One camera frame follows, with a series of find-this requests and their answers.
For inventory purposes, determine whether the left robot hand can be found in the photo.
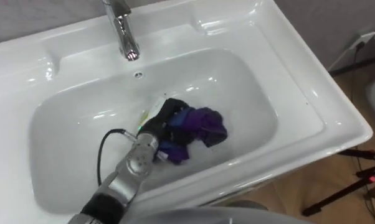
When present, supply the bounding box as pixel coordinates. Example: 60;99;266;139
136;96;191;144

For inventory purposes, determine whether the purple and blue cloth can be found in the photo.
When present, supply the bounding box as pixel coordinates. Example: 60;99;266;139
154;106;229;166

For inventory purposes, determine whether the chrome faucet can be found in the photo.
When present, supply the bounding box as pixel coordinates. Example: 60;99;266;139
100;0;141;62

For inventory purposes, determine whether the white ceramic sink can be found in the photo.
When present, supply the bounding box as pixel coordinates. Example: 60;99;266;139
0;0;374;224

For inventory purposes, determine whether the robot body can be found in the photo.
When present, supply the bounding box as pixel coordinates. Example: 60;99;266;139
120;199;313;224

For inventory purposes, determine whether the black tripod stand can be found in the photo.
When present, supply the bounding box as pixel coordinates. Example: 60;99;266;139
301;148;375;218

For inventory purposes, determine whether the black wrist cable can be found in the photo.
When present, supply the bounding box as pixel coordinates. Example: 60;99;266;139
96;128;138;187

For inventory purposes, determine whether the black power cable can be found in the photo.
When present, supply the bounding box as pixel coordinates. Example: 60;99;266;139
349;42;375;224

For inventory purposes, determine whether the white wall power socket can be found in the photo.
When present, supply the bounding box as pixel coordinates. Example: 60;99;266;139
349;30;375;50

